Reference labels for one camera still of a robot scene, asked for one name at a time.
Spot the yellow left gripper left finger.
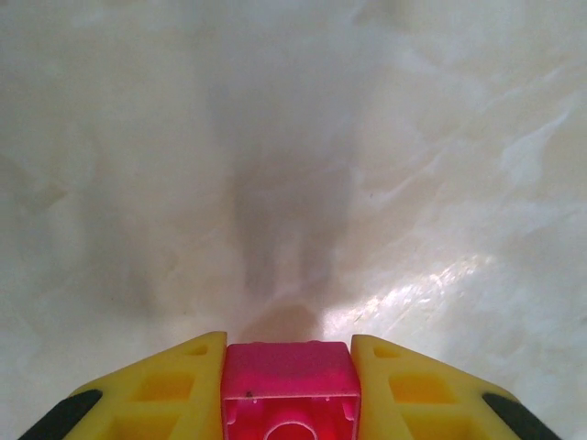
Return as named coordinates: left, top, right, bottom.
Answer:
left=27, top=332, right=228, bottom=440

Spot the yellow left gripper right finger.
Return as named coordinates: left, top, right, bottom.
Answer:
left=351, top=334, right=563, bottom=440

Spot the pink lego brick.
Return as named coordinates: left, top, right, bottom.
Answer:
left=221, top=339, right=363, bottom=440

